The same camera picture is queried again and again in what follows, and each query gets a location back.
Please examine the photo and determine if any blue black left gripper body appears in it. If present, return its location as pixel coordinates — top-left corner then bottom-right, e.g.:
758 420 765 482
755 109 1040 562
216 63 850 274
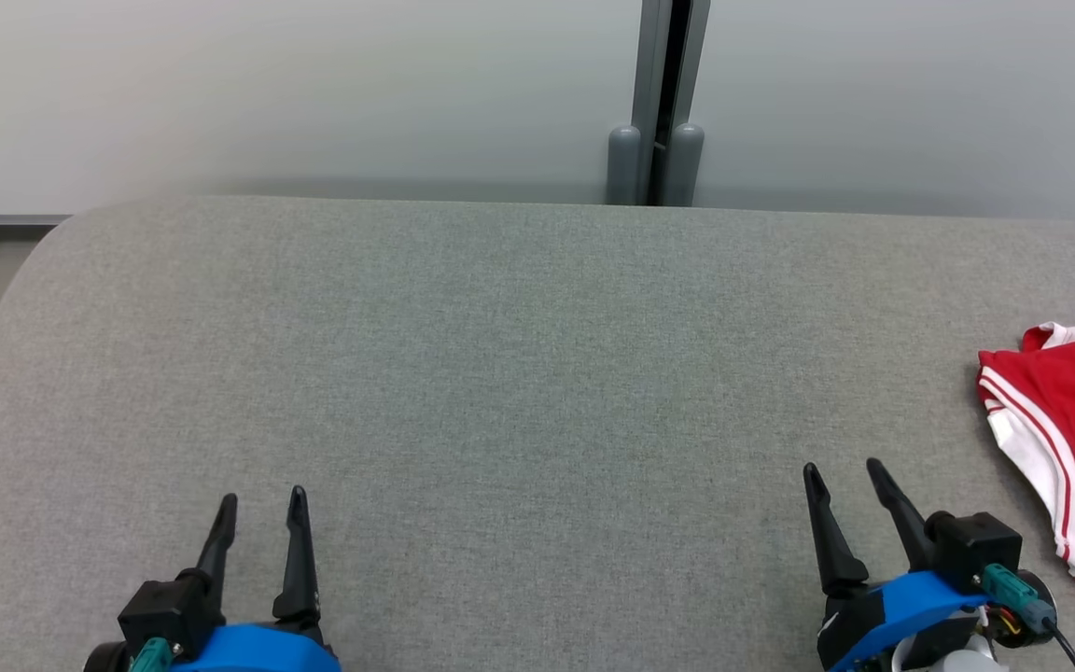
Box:
169 623 342 672

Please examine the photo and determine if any teal cable connector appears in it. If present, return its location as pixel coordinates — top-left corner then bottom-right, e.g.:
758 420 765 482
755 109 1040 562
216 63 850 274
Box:
978 563 1058 631
127 637 175 672

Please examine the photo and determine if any teal left cable connector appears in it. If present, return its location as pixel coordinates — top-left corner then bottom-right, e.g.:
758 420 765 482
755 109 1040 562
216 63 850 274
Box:
127 637 175 672

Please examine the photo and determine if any grey metal partition post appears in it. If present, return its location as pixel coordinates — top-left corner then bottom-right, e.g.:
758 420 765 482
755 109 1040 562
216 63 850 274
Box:
629 0 712 206

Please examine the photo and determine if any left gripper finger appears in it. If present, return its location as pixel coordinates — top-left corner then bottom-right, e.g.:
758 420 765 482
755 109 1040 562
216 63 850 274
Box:
190 494 239 600
272 485 322 625

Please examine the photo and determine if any grey round post bumper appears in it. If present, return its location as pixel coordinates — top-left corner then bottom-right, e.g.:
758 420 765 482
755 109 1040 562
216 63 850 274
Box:
668 121 706 207
607 125 643 206

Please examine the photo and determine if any black round actuator cap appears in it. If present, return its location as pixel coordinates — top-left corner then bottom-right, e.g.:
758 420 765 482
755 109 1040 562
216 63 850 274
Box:
82 640 133 672
985 571 1058 650

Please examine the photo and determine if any teal right cable connector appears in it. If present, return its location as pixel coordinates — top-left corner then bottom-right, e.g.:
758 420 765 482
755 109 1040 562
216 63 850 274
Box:
978 563 1058 631

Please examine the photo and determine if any black round right actuator cap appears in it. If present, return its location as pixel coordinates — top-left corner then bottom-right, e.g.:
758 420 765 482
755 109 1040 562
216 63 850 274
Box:
985 571 1058 650

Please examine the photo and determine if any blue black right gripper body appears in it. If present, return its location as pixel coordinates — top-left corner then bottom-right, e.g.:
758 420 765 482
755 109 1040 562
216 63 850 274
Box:
816 568 994 672

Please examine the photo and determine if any black round left actuator cap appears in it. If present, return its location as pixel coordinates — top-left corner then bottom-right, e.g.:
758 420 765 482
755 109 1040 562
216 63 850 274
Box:
82 640 133 672

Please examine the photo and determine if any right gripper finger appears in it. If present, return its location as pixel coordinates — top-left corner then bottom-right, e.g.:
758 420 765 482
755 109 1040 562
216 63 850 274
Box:
803 463 871 599
866 458 935 572

